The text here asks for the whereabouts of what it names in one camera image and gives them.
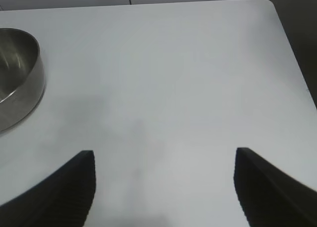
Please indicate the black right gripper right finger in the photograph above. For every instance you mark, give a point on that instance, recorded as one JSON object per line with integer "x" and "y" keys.
{"x": 272, "y": 199}

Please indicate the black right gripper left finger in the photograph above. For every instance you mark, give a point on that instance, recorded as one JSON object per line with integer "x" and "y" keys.
{"x": 62, "y": 199}

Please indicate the stainless steel mixing bowl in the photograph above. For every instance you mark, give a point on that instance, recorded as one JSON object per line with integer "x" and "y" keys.
{"x": 32, "y": 83}

